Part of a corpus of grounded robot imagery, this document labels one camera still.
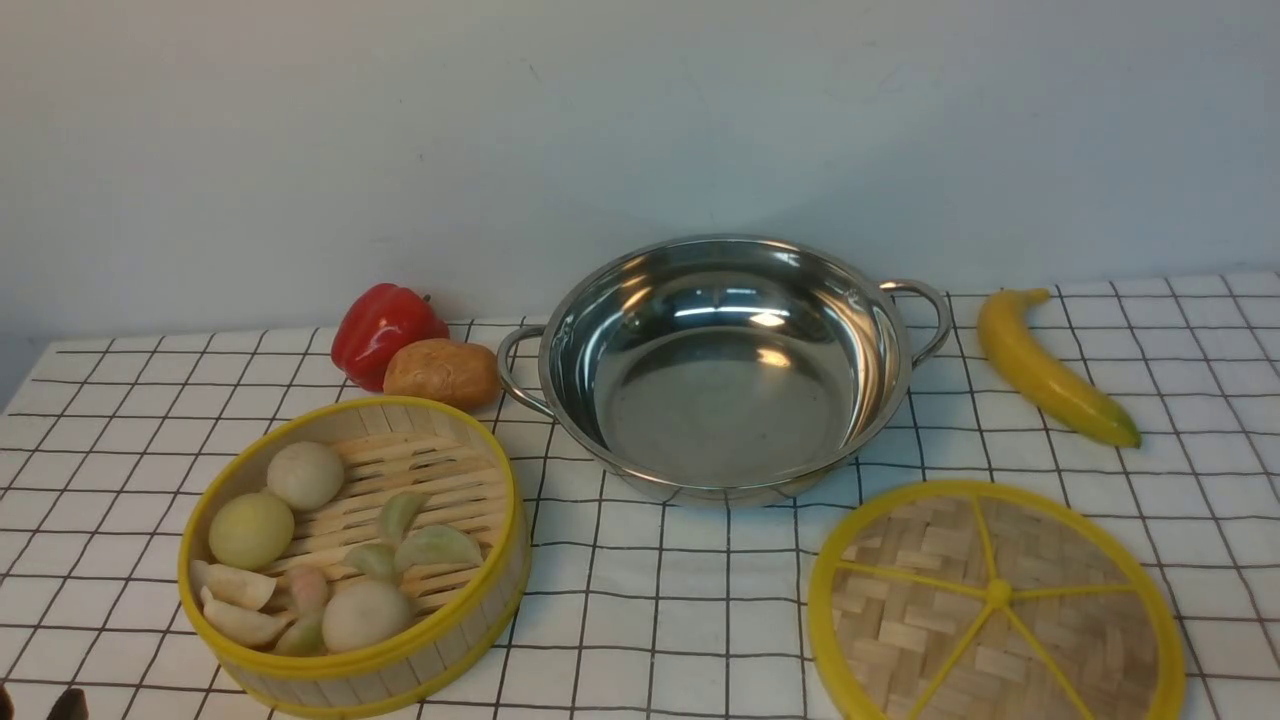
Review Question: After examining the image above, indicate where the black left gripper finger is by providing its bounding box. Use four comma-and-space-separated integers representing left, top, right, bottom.
46, 687, 90, 720

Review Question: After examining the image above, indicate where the stainless steel two-handled pot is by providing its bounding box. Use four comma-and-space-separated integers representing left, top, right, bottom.
495, 234, 954, 506

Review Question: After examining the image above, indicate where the woven bamboo steamer lid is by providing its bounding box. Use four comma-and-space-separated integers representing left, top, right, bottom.
808, 480, 1187, 719

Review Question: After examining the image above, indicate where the white dumpling lower left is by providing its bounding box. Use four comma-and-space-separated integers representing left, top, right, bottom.
200, 588, 294, 648

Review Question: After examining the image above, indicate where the white dumpling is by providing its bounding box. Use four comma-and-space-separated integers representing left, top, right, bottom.
200, 588, 294, 648
189, 560, 276, 611

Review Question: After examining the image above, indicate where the white dumpling upper left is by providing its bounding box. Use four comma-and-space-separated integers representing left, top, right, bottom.
189, 560, 276, 611

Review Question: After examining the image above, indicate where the pale yellow steamed bun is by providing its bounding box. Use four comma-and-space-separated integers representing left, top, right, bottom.
207, 492, 294, 571

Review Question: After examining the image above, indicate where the pink dumpling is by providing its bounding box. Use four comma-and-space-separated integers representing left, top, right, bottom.
283, 565, 330, 619

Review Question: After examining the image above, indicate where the white steamed bun front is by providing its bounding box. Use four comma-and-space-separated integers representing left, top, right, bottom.
321, 580, 415, 653

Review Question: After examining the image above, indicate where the white steamed bun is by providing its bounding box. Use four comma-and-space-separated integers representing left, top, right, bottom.
321, 580, 415, 653
266, 441, 346, 512

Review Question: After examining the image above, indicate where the white steamed bun back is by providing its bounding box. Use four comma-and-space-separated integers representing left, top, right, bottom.
266, 441, 346, 512

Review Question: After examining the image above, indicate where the green dumpling upper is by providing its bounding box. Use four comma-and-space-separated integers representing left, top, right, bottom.
378, 491, 429, 548

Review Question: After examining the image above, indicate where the green dumpling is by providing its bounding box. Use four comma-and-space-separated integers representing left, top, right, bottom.
378, 491, 429, 548
394, 525, 485, 571

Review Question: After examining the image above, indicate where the green dumpling right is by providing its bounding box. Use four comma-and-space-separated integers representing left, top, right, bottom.
394, 525, 485, 571

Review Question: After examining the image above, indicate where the red bell pepper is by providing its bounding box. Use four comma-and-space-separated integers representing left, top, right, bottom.
330, 283, 451, 393

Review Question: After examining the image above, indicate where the brown potato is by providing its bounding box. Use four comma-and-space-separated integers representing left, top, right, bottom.
383, 338, 503, 413

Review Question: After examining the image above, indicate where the yellow banana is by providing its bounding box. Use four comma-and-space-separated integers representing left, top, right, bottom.
975, 288, 1142, 448

